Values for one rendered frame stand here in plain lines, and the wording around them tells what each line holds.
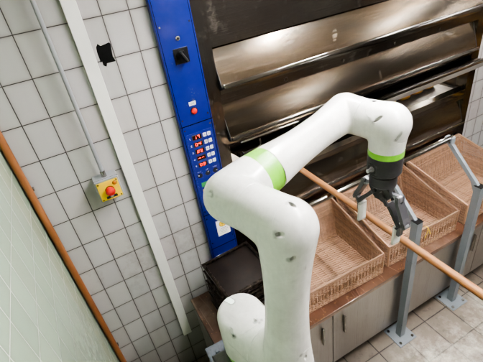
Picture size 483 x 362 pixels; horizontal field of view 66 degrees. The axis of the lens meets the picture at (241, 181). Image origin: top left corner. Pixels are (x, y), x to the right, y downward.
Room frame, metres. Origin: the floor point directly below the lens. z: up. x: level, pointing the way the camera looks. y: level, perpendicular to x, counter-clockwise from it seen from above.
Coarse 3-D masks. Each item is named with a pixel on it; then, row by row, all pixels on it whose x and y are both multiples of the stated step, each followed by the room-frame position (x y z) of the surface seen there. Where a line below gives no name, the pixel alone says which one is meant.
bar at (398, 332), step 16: (432, 144) 1.72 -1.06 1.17; (448, 144) 1.77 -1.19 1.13; (464, 160) 1.69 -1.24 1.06; (400, 192) 1.50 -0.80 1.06; (480, 192) 1.55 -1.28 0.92; (416, 224) 1.37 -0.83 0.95; (416, 240) 1.37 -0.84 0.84; (464, 240) 1.57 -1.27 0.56; (416, 256) 1.37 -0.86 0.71; (464, 256) 1.56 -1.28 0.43; (448, 288) 1.66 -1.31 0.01; (400, 304) 1.39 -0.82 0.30; (448, 304) 1.54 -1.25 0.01; (400, 320) 1.38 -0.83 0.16; (400, 336) 1.36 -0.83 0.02; (416, 336) 1.35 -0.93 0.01
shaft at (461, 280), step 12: (312, 180) 1.56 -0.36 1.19; (336, 192) 1.40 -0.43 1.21; (348, 204) 1.31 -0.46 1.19; (372, 216) 1.19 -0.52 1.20; (384, 228) 1.12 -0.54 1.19; (408, 240) 1.03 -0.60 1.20; (420, 252) 0.96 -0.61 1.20; (432, 264) 0.91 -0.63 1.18; (444, 264) 0.88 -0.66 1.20; (456, 276) 0.83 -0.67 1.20; (468, 288) 0.78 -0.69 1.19; (480, 288) 0.77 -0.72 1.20
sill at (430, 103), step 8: (456, 88) 2.38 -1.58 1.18; (440, 96) 2.30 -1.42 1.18; (448, 96) 2.29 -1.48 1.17; (456, 96) 2.32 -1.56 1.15; (416, 104) 2.24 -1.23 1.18; (424, 104) 2.22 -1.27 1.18; (432, 104) 2.23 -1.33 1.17; (416, 112) 2.17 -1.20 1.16; (344, 136) 1.97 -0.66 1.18; (352, 136) 1.96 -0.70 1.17; (360, 136) 1.98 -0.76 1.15; (336, 144) 1.91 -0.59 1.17; (344, 144) 1.94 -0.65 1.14; (320, 152) 1.86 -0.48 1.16
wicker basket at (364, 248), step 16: (320, 208) 1.80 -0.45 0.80; (336, 208) 1.78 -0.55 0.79; (336, 224) 1.77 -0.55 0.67; (352, 224) 1.63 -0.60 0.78; (320, 240) 1.73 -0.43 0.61; (336, 240) 1.72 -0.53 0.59; (352, 240) 1.64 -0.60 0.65; (368, 240) 1.52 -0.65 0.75; (320, 256) 1.60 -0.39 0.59; (336, 256) 1.58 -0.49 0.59; (352, 256) 1.56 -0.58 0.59; (368, 256) 1.52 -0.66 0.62; (384, 256) 1.41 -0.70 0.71; (320, 272) 1.48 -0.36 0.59; (336, 272) 1.46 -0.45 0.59; (352, 272) 1.33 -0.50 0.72; (368, 272) 1.42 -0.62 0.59; (320, 288) 1.26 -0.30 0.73; (336, 288) 1.30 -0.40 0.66; (352, 288) 1.33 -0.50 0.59; (320, 304) 1.26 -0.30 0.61
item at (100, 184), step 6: (108, 174) 1.39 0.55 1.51; (114, 174) 1.38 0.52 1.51; (96, 180) 1.35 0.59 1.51; (102, 180) 1.35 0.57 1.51; (108, 180) 1.35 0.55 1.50; (96, 186) 1.33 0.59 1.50; (102, 186) 1.34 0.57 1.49; (108, 186) 1.34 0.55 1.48; (114, 186) 1.35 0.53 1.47; (120, 186) 1.36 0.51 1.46; (102, 192) 1.33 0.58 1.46; (120, 192) 1.36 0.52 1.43; (102, 198) 1.33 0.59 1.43; (108, 198) 1.34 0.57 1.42
